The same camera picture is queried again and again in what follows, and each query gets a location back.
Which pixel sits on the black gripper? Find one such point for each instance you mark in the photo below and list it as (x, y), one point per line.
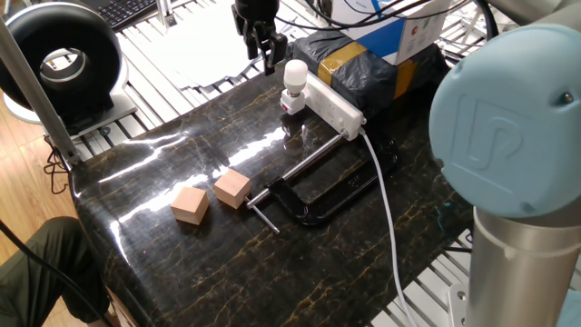
(256, 11)

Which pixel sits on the white light bulb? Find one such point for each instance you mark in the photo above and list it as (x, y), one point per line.
(296, 75)

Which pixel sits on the white bulb holder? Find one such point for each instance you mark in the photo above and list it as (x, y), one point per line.
(292, 102)

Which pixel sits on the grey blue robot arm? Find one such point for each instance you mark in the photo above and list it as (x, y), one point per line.
(508, 122)

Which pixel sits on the white paper sheets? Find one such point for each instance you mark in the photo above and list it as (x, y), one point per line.
(204, 45)

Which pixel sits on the white power strip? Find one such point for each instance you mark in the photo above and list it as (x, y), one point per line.
(333, 109)

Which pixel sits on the black plastic wrapped package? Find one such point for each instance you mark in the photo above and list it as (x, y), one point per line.
(377, 82)

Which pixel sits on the black keyboard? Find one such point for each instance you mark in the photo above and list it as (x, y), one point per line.
(122, 11)

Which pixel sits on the wooden cube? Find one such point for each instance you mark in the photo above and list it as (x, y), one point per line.
(190, 206)
(232, 188)

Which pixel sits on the white blue cardboard box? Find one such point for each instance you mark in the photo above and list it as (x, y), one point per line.
(408, 32)

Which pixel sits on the black C-clamp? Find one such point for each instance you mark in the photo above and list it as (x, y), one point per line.
(313, 217)

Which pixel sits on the dark trousered person leg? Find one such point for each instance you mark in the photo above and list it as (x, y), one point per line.
(27, 281)

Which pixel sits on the aluminium frame post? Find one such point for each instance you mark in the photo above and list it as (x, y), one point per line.
(36, 95)
(165, 11)

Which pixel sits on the black round duct fan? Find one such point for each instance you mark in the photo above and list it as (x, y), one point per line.
(27, 36)

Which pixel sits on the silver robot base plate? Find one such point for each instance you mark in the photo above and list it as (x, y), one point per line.
(456, 304)

